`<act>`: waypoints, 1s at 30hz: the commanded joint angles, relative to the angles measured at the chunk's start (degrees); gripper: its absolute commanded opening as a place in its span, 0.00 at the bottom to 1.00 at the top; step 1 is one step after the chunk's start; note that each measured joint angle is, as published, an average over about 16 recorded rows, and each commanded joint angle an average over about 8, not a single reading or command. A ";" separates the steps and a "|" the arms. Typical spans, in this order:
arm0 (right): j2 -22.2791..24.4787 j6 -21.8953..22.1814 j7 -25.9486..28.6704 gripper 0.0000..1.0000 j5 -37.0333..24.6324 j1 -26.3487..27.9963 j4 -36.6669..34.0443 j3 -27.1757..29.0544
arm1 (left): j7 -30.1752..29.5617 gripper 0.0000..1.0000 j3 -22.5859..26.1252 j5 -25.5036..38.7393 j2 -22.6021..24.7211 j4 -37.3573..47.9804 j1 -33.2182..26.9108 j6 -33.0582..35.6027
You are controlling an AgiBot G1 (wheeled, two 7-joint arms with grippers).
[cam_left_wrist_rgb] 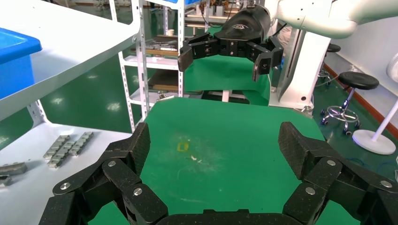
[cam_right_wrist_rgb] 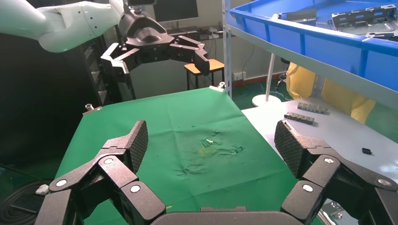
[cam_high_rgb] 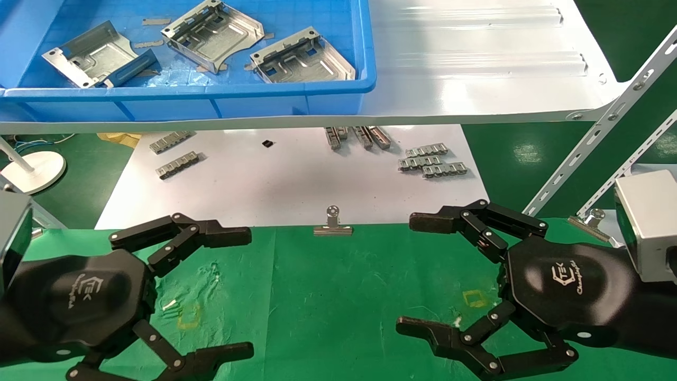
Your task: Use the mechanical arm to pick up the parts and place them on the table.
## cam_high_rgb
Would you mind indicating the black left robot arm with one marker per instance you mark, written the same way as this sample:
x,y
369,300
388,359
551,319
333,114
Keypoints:
x,y
5,328

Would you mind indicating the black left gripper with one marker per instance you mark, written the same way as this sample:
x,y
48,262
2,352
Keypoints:
x,y
79,301

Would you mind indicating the white paper sheet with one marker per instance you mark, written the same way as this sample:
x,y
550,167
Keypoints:
x,y
296,185

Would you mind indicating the white metal shelf board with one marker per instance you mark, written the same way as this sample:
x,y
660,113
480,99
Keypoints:
x,y
476,79

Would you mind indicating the metal bracket with folded flap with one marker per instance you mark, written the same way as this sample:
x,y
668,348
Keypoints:
x,y
100,55

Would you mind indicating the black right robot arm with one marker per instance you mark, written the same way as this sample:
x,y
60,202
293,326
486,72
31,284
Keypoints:
x,y
656,323

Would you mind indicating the sheet metal bracket with slots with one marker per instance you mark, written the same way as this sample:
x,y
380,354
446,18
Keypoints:
x,y
312,63

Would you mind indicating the yellow crumpled material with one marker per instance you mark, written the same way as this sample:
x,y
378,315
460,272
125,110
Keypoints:
x,y
119,138

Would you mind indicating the white slotted angle strut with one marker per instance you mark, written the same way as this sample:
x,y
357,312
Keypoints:
x,y
50,218
592,137
629,164

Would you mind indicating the small white scrap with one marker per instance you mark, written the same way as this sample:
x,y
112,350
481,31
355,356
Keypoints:
x,y
169,305

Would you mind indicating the green cloth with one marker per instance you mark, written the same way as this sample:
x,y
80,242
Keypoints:
x,y
328,307

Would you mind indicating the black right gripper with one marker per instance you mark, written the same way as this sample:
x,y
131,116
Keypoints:
x,y
566,286

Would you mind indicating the blue plastic bin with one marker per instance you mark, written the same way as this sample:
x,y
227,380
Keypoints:
x,y
338,16

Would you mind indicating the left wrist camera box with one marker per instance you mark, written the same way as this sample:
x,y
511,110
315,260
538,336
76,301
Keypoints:
x,y
13,238

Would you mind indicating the large sheet metal bracket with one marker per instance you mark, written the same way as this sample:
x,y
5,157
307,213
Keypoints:
x,y
217,37

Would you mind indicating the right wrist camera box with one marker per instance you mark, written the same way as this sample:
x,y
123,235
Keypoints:
x,y
650,222

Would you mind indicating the white round stand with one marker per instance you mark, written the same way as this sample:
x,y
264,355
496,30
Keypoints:
x,y
37,172

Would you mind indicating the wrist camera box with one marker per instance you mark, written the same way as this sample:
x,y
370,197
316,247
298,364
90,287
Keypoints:
x,y
650,222
13,238

